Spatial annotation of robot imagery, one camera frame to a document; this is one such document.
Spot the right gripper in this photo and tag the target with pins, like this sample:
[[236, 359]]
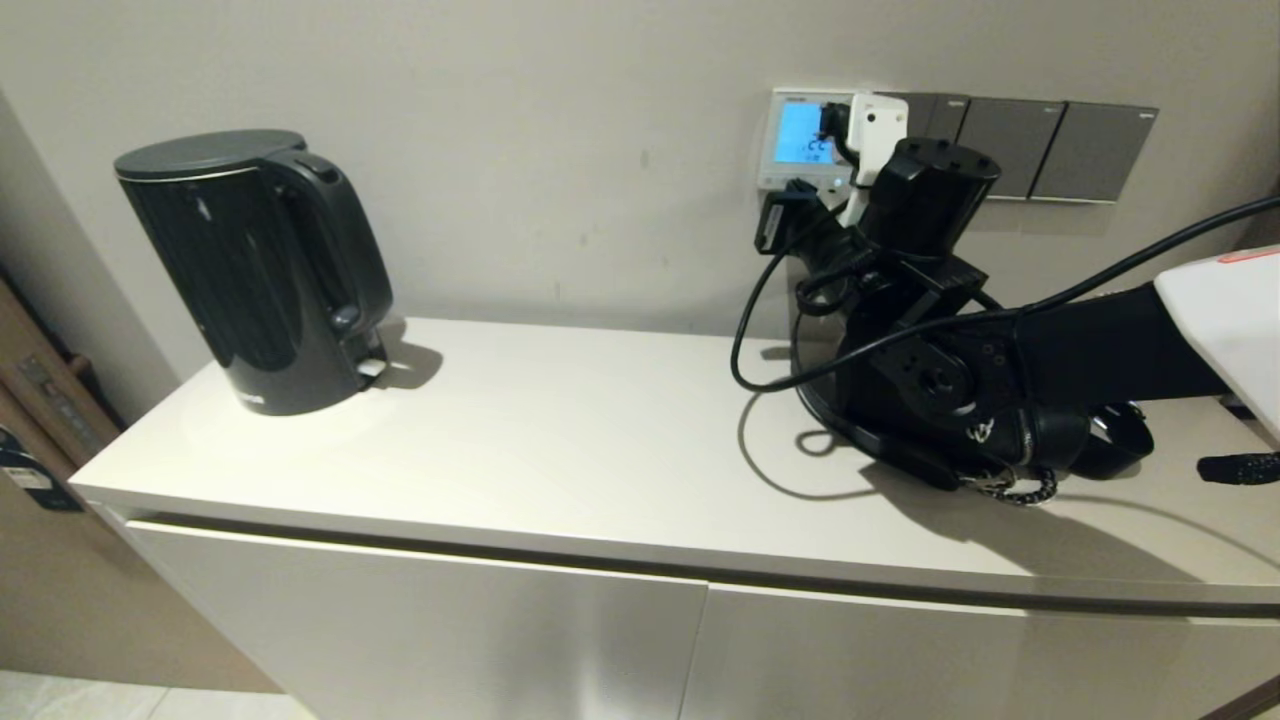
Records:
[[815, 245]]

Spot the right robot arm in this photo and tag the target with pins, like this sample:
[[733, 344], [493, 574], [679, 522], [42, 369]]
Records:
[[1100, 340]]

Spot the white cabinet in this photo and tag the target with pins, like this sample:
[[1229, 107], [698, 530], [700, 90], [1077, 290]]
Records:
[[560, 440]]

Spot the white cabinet door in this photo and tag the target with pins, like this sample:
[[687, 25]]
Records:
[[420, 630], [950, 660]]

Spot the black electric kettle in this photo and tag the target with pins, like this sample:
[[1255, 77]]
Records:
[[250, 270]]

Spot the brown cardboard box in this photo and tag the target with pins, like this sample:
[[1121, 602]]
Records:
[[60, 590]]

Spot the air conditioner wall control panel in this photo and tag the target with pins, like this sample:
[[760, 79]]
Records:
[[795, 135]]

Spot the grey wall switch plate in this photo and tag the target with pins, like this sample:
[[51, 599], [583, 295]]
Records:
[[940, 115], [1015, 140], [1095, 150]]

